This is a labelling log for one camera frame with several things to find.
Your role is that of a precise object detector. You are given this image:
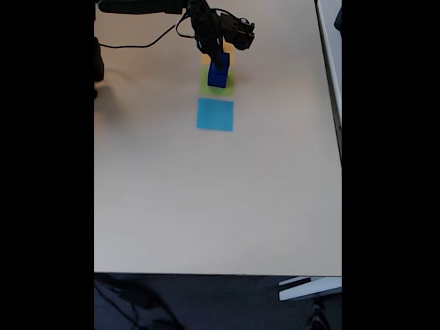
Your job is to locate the medium blue cube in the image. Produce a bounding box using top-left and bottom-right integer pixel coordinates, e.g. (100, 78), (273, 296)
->
(210, 52), (231, 76)

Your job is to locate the large blue cube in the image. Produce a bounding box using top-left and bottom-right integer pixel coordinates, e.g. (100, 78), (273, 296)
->
(207, 63), (230, 89)

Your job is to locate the orange paper square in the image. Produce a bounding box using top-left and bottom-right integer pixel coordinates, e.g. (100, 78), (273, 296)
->
(200, 39), (237, 67)

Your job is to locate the green paper square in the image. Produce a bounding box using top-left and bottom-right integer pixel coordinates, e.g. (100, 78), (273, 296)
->
(199, 65), (237, 97)

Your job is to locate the light blue paper square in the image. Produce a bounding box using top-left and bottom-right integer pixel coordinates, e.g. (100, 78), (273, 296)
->
(195, 98), (234, 133)

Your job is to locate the white neighbouring table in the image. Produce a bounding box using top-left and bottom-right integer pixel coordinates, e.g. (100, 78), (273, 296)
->
(314, 0), (342, 162)

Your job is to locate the white table foot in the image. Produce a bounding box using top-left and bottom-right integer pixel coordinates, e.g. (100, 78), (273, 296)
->
(278, 276), (342, 303)

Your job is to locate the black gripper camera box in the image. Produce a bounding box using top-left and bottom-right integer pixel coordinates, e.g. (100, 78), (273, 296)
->
(219, 15), (256, 52)

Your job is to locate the black floor cable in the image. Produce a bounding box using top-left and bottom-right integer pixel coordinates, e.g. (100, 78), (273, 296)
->
(94, 274), (179, 330)

